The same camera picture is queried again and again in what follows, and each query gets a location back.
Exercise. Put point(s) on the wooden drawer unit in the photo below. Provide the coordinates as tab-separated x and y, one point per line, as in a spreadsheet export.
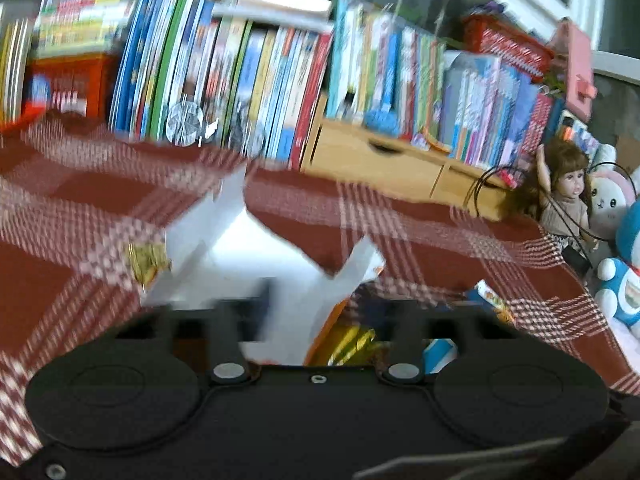
390	165

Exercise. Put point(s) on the brown-haired doll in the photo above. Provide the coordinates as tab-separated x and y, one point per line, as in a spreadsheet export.
562	195

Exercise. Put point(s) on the silver bicycle model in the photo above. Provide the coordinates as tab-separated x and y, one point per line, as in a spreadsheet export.
187	122

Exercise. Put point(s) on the row of upright books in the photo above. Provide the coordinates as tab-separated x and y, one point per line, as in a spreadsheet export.
300	80

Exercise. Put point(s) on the stack of flat books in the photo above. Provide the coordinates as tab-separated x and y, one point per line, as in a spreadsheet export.
85	22

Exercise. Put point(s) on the red white plaid blanket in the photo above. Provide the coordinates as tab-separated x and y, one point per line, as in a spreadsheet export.
100	220

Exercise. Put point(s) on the small blue toy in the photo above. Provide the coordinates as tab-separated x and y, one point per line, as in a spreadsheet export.
380	122

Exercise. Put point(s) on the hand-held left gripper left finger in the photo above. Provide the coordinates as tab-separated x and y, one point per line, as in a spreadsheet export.
235	317

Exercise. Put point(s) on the white rabbit plush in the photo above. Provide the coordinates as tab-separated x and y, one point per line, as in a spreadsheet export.
612	200

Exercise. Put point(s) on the small black device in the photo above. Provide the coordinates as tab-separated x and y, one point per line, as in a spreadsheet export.
576	257

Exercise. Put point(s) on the white cardboard box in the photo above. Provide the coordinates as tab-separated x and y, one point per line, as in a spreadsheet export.
240	255

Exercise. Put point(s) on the blue and white packet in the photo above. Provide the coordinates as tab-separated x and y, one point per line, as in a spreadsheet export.
440	355

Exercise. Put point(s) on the red plastic basket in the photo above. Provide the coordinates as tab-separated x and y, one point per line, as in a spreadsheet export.
510	45
75	85

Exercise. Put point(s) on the gold foil wrapper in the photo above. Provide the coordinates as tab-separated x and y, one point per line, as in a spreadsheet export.
147	262

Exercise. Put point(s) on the pink box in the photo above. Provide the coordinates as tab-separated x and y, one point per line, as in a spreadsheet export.
575	70

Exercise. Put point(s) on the colourful snack packet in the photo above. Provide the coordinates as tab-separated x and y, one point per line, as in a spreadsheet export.
492	302

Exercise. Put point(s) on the yellow-green foil wrapper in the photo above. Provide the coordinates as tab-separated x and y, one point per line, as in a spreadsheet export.
352	345

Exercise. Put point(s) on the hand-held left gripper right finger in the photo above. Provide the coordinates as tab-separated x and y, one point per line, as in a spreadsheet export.
405	325

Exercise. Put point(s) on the blue robot cat plush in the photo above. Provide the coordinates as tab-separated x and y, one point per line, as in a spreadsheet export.
625	275

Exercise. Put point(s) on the tan flat box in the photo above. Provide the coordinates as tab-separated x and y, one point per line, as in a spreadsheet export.
272	5

